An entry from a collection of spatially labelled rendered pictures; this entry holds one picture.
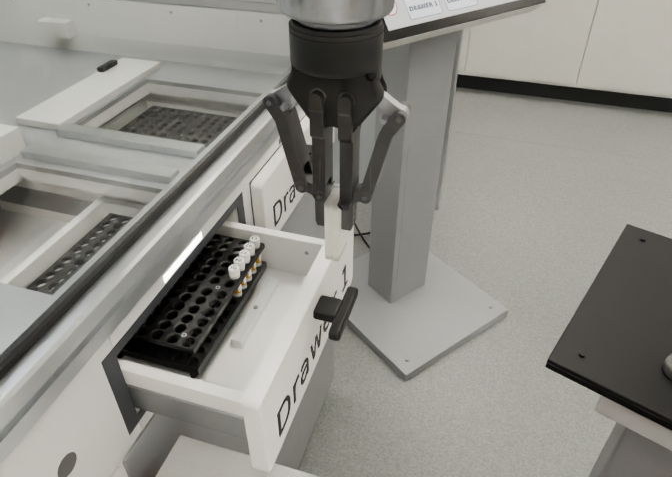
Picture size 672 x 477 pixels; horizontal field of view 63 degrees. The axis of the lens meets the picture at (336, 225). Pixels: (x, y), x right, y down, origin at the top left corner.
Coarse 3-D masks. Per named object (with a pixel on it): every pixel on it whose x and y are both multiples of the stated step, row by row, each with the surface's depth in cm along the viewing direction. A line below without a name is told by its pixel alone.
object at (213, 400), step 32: (224, 224) 71; (288, 256) 71; (256, 288) 70; (288, 288) 70; (224, 352) 62; (256, 352) 62; (128, 384) 54; (160, 384) 52; (192, 384) 51; (224, 384) 58; (192, 416) 53; (224, 416) 51
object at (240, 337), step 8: (272, 280) 70; (264, 288) 68; (272, 288) 68; (264, 296) 67; (272, 296) 69; (256, 304) 66; (264, 304) 66; (248, 312) 65; (256, 312) 65; (248, 320) 64; (256, 320) 65; (240, 328) 63; (248, 328) 63; (240, 336) 62; (248, 336) 63; (232, 344) 62; (240, 344) 62
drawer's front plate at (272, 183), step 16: (304, 128) 86; (272, 160) 78; (256, 176) 75; (272, 176) 76; (288, 176) 82; (256, 192) 74; (272, 192) 77; (288, 192) 83; (256, 208) 75; (272, 208) 78; (288, 208) 85; (256, 224) 77; (272, 224) 79
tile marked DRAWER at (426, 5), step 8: (408, 0) 114; (416, 0) 115; (424, 0) 116; (432, 0) 117; (408, 8) 114; (416, 8) 114; (424, 8) 116; (432, 8) 117; (440, 8) 118; (416, 16) 114; (424, 16) 115
